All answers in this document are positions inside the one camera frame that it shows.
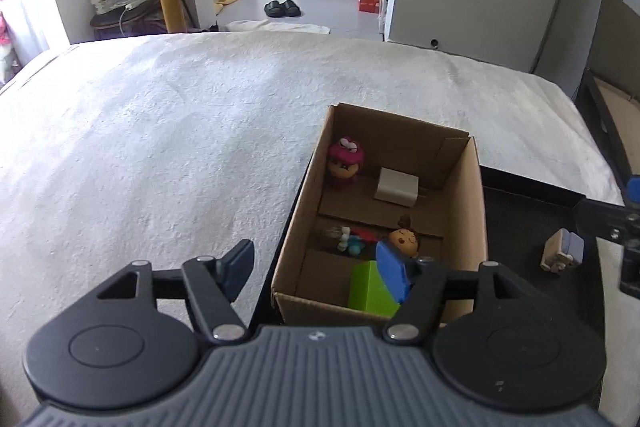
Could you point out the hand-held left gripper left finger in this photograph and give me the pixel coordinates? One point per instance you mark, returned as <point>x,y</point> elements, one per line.
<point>239,264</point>

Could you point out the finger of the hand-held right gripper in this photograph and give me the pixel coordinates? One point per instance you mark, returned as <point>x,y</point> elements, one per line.
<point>634,189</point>
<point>605,219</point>

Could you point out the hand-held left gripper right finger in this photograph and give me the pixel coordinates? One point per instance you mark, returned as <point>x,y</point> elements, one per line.
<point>392,272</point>

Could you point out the green plastic block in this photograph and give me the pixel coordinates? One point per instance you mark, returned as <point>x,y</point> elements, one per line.
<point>367,287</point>

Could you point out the brown-haired doll figure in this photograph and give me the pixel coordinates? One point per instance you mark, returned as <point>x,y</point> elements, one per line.
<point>404,239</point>

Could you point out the purple block toy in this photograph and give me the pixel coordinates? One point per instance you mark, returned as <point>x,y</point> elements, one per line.
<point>570,247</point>

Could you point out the blue toy figure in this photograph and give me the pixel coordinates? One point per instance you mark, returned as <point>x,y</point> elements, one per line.
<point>352,247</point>

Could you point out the white charger plug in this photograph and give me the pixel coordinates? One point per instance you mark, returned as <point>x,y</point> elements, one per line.
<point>395,187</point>

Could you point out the brown cardboard box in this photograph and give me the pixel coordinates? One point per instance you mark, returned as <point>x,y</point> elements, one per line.
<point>305,207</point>

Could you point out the black tray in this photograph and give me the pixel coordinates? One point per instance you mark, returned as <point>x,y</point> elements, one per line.
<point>515,227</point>

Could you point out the pink toy figure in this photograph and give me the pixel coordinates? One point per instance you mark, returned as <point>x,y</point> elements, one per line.
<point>345,162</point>

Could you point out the grey upright panel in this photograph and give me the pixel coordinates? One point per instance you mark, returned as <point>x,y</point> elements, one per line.
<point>620,32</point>

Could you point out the white floor mat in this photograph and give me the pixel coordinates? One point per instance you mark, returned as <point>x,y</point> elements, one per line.
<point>280,27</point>

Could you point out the black slipper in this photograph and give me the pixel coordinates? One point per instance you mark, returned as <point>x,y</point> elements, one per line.
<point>274,8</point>
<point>291,8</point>

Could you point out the black stool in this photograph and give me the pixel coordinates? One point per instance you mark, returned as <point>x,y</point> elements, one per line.
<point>130,24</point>

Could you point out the colourful patterned cloth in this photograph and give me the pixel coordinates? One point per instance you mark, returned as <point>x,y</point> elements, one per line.
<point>5,32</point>

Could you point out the dark frame with cardboard panel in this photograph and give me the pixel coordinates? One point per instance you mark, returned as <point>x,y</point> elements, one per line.
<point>617,107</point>

